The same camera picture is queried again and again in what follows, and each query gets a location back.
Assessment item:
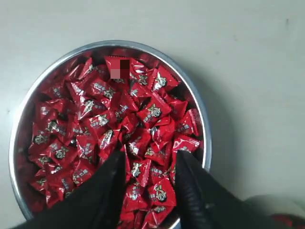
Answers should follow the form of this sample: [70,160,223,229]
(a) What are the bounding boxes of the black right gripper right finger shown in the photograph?
[175,150,279,229]

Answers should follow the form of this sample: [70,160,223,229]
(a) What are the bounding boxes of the pile of red wrapped candies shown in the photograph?
[16,53,204,229]

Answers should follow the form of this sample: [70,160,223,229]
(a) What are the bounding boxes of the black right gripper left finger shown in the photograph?
[16,150,126,229]

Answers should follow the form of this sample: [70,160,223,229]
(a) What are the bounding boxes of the steel bowl of candies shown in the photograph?
[9,40,212,220]

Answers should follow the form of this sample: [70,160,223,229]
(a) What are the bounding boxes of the stainless steel cup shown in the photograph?
[245,194,305,218]

